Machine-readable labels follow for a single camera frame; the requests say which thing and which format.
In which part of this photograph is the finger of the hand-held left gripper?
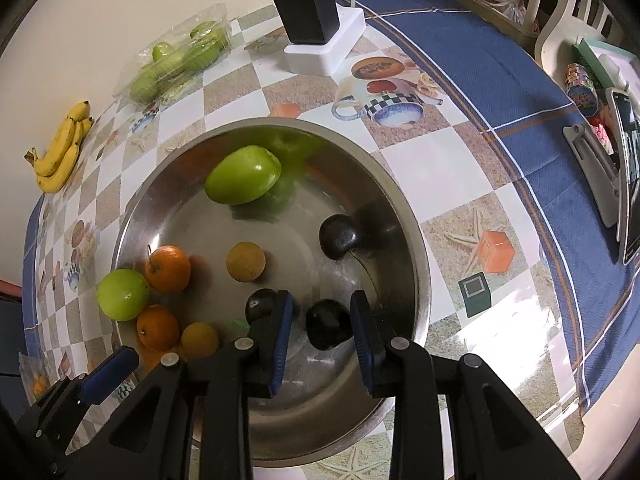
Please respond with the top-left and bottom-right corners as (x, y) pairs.
(30, 376), (77, 413)
(75, 345), (140, 408)

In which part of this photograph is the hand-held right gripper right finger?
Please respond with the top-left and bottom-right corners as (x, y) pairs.
(350, 290), (583, 480)

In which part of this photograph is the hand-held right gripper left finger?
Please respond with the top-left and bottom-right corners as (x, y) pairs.
(67, 290), (296, 480)

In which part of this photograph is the dark round fruit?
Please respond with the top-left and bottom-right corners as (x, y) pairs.
(305, 300), (353, 352)
(245, 288), (278, 328)
(319, 214), (366, 261)

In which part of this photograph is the orange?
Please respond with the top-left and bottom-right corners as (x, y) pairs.
(136, 305), (181, 352)
(180, 322), (221, 361)
(145, 245), (192, 294)

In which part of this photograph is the large green apple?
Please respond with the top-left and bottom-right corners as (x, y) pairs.
(96, 268), (151, 322)

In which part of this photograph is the brown kiwi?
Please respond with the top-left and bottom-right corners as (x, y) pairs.
(226, 241), (267, 283)

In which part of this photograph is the steel bowl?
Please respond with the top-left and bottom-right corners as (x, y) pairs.
(111, 117), (432, 461)

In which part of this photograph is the green mango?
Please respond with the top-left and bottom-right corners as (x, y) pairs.
(204, 145), (282, 206)

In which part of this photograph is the clear plastic bag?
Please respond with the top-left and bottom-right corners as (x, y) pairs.
(19, 352), (66, 401)

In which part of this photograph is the banana bunch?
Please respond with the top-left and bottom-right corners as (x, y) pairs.
(26, 101), (94, 194)

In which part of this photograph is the white power strip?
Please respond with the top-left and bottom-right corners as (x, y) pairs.
(284, 7), (367, 77)

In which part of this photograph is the grey phone stand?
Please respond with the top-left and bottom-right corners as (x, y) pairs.
(562, 124), (623, 228)

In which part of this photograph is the smartphone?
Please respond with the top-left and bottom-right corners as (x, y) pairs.
(605, 86), (640, 266)

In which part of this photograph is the black power adapter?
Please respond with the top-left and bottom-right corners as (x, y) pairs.
(271, 0), (341, 46)

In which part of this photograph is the clear plastic container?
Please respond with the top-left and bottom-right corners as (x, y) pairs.
(112, 2), (232, 106)

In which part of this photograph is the colourful tin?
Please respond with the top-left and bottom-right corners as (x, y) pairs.
(564, 62), (600, 116)

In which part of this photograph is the white plastic chair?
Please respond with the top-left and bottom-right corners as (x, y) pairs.
(532, 0), (626, 61)

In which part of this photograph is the crumpled plastic bag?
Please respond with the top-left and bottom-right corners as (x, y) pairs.
(462, 0), (526, 26)

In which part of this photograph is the green box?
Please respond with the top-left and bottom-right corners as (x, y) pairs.
(572, 37), (631, 91)

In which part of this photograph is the white bottle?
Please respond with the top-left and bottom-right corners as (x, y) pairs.
(597, 55), (630, 92)

